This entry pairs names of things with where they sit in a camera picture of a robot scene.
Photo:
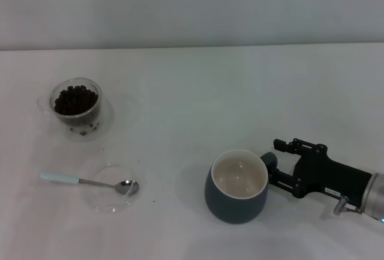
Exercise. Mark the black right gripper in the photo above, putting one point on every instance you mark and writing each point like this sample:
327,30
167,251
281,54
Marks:
324,176

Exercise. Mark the dark mug with white inside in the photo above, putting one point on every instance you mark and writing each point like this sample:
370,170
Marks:
231,209

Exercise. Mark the clear glass cup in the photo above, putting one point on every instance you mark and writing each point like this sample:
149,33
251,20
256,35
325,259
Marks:
99,104

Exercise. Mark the pile of coffee beans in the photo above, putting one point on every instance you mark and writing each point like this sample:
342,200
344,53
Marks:
75,101

